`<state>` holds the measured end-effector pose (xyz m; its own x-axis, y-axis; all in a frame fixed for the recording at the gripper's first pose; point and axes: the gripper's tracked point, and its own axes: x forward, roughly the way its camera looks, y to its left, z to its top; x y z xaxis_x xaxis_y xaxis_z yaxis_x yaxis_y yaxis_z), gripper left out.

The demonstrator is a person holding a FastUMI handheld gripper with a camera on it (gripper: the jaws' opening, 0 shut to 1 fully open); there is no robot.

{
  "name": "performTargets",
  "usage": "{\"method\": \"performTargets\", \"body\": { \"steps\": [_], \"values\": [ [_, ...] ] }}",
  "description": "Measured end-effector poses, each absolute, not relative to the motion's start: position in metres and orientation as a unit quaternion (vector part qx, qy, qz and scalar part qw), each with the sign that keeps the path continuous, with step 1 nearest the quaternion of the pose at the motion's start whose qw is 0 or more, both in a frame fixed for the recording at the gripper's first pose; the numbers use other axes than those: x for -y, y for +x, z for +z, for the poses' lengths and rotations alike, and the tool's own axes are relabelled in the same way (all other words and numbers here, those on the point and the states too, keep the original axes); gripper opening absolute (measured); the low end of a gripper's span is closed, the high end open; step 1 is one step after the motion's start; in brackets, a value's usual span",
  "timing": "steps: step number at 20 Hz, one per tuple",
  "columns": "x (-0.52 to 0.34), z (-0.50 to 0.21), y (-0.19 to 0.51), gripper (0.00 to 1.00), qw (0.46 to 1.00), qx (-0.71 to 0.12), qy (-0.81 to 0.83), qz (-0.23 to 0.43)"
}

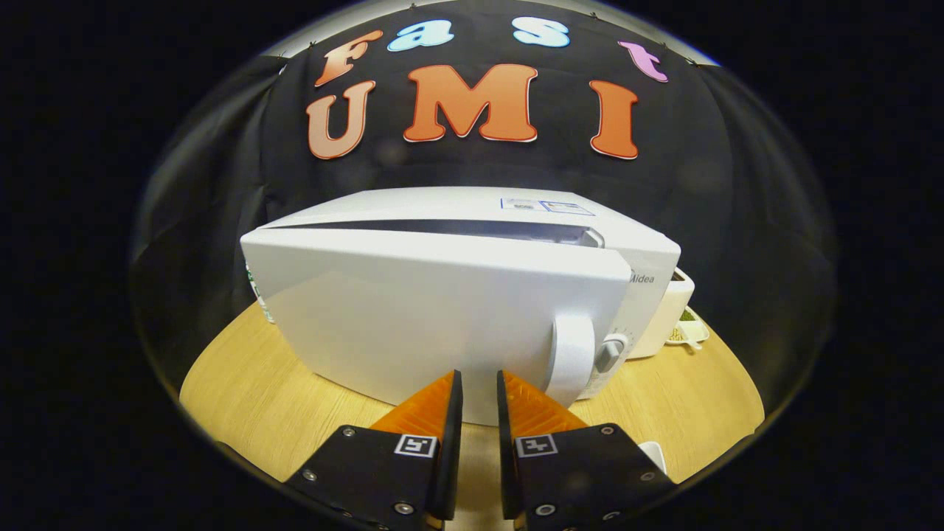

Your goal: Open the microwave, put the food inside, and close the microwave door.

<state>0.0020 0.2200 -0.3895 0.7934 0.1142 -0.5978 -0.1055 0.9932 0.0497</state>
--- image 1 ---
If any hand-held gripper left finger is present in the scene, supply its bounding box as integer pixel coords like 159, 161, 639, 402
284, 370, 464, 530

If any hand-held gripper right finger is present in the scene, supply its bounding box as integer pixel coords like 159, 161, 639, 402
496, 370, 676, 530

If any white microwave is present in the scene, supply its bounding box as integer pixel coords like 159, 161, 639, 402
240, 187, 681, 427

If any white ribbed plate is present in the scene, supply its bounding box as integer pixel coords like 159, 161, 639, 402
638, 441, 668, 475

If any cream toaster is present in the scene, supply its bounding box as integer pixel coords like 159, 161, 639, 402
627, 267, 695, 360

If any divided dish of beans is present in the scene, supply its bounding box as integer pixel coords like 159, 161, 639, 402
664, 306, 710, 350

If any white bottle green label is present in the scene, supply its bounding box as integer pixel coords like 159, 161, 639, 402
246, 262, 275, 325

